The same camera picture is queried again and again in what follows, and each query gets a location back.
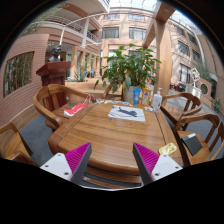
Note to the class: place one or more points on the white pump sanitizer bottle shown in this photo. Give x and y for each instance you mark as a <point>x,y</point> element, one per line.
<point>157,100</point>

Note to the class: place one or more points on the white sculpture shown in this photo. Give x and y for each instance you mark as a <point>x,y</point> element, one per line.
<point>195,75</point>

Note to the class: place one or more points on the wooden chair right front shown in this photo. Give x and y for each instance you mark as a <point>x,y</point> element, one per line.
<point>211,145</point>

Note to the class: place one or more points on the round wooden table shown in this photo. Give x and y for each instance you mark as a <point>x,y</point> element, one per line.
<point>112,163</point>

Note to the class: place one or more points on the red and white package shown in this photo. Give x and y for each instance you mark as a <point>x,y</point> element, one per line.
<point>71,112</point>

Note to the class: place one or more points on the white mouse pad with print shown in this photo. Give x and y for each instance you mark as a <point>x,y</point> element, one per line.
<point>127,113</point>

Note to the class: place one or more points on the dark bust statue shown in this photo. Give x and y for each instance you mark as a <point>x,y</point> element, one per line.
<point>55,54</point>

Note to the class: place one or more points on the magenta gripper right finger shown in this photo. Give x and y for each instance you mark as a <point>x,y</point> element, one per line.
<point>153,166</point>

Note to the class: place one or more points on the yellow crumpled wrapper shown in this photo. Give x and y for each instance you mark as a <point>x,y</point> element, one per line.
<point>168,149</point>

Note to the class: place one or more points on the wooden chair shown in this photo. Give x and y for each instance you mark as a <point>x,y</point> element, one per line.
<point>211,145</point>
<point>13,146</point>
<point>54,119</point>
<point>192,106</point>

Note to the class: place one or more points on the black notebook on chair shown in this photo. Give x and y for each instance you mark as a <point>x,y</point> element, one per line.
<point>192,143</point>

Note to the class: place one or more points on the wooden chair left back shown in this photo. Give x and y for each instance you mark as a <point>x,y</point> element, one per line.
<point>54,119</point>

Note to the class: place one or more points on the wooden chair near left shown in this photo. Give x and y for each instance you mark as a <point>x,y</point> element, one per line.
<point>13,146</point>

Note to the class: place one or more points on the large green potted plant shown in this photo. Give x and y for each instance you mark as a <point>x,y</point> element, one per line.
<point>122,70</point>

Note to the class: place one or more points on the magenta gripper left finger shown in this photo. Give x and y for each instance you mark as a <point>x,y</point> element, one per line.
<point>70,166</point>

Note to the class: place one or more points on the yellow bottle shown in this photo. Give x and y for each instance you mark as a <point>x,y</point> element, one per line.
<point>146,96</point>

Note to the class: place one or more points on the wooden chair right back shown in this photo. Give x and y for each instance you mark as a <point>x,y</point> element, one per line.
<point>192,106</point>

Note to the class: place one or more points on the blue tube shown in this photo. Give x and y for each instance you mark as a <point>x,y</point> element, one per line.
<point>136,96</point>

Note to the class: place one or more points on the red wooden pedestal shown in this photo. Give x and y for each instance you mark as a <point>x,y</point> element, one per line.
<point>53,73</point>

